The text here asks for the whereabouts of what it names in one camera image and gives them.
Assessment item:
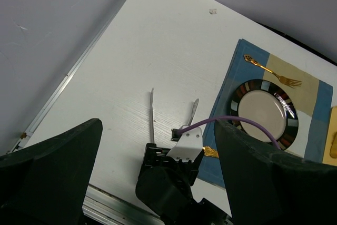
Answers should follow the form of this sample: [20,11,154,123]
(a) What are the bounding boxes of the gold knife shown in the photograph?
[203,146,219,159]

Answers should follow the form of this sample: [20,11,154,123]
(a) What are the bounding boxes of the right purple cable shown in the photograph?
[175,115,282,151]

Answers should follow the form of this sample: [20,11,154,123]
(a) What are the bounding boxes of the gold fork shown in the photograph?
[244,54,302,88]

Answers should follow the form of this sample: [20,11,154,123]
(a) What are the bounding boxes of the aluminium table frame rail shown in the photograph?
[5,0,147,154]

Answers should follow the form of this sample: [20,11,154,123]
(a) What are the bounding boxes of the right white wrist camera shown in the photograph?
[166,126,203,163]

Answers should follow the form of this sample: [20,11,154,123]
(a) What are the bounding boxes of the blue and tan placemat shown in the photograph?
[197,38,334,187]

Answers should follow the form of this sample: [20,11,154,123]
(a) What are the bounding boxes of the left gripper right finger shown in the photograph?
[214,121,336,224]

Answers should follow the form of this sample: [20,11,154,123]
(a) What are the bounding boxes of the yellow plastic tray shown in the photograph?
[323,106,336,166]

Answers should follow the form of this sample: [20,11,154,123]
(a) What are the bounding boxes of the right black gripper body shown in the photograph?
[135,143,204,217]

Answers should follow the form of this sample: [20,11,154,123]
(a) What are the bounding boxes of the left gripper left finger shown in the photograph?
[1,119,103,224]

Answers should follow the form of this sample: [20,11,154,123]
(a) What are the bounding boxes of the striped rim ceramic plate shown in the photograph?
[229,79,299,150]

